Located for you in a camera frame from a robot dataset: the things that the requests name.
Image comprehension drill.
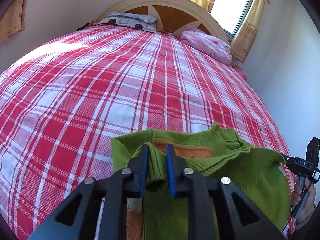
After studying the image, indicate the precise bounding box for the pink cloth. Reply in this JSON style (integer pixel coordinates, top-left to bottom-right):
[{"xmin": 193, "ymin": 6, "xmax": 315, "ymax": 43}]
[{"xmin": 234, "ymin": 65, "xmax": 248, "ymax": 80}]

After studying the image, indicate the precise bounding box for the green orange striped knit sweater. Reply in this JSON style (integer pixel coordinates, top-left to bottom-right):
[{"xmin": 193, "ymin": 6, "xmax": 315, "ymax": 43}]
[{"xmin": 111, "ymin": 122, "xmax": 292, "ymax": 240}]

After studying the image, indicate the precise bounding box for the sliding window with grey frame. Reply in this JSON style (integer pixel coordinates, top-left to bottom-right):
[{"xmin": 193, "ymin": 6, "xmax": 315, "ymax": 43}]
[{"xmin": 209, "ymin": 0, "xmax": 258, "ymax": 37}]

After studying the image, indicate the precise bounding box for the person's right hand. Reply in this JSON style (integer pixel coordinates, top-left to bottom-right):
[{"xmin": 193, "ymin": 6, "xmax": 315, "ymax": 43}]
[{"xmin": 291, "ymin": 175, "xmax": 317, "ymax": 230}]

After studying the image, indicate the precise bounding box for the black cable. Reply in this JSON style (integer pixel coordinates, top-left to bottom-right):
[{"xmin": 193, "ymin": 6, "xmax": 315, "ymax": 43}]
[{"xmin": 280, "ymin": 204, "xmax": 299, "ymax": 236}]

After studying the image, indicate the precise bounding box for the cream wooden headboard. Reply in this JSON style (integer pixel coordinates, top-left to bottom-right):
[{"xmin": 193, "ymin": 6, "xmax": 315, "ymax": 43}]
[{"xmin": 96, "ymin": 0, "xmax": 230, "ymax": 45}]

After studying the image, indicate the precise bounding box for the red plaid bed sheet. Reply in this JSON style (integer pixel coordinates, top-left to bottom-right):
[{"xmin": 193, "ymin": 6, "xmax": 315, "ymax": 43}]
[{"xmin": 0, "ymin": 24, "xmax": 298, "ymax": 240}]

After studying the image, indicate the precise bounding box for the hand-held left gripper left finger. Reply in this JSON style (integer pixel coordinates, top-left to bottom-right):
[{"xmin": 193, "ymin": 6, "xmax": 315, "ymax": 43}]
[{"xmin": 27, "ymin": 143, "xmax": 150, "ymax": 240}]

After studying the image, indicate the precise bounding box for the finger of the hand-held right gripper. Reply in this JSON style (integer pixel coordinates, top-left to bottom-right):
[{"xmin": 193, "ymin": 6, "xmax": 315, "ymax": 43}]
[{"xmin": 279, "ymin": 152, "xmax": 293, "ymax": 167}]

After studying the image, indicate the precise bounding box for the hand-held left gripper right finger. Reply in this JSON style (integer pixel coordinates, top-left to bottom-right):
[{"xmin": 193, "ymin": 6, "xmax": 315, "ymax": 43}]
[{"xmin": 166, "ymin": 144, "xmax": 287, "ymax": 240}]

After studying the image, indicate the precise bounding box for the dark cloth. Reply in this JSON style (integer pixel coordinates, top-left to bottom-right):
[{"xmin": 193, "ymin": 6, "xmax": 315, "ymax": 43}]
[{"xmin": 75, "ymin": 21, "xmax": 98, "ymax": 32}]

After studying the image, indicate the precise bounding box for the pink pillow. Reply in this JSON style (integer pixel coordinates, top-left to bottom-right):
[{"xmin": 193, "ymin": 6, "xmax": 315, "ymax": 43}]
[{"xmin": 179, "ymin": 26, "xmax": 232, "ymax": 65}]

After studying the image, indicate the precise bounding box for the grey patterned pillow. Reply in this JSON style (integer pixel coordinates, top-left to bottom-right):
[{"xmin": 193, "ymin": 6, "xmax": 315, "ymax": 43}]
[{"xmin": 96, "ymin": 12, "xmax": 159, "ymax": 34}]

